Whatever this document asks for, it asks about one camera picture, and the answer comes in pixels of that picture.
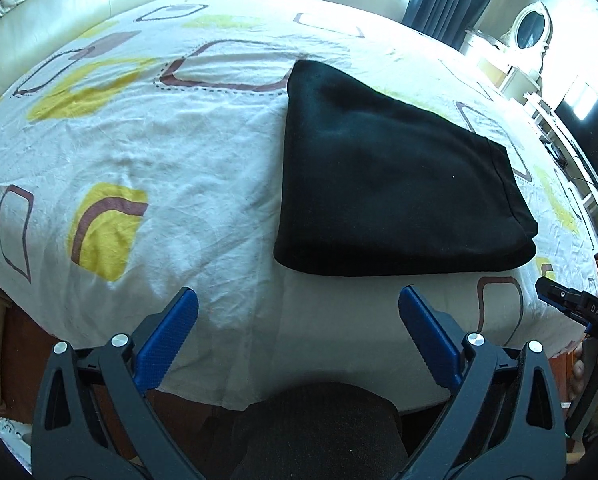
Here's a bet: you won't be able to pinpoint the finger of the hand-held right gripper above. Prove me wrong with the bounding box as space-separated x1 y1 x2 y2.
535 276 596 334

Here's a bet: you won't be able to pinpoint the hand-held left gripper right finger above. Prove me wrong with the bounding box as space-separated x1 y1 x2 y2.
394 286 568 480

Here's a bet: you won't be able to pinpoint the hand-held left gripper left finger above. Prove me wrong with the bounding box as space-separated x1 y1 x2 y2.
30 286 204 480

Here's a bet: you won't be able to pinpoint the black pants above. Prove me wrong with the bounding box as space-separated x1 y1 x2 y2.
273 59 538 278

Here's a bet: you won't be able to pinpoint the person's right hand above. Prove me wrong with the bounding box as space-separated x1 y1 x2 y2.
570 340 598 402

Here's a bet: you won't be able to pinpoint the white shelf unit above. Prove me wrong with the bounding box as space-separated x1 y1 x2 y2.
524 92 598 242

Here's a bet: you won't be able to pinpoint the black flat television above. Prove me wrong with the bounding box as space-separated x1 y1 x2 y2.
551 76 598 192

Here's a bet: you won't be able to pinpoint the white printed bed sheet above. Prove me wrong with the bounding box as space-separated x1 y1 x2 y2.
0 0 598 411

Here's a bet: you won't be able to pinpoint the cream vanity dresser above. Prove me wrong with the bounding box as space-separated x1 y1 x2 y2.
463 27 544 105

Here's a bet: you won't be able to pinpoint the white oval framed mirror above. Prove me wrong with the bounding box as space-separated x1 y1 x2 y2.
501 2 552 62

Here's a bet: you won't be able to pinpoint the cream leather headboard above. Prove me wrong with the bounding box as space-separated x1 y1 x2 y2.
0 0 236 117

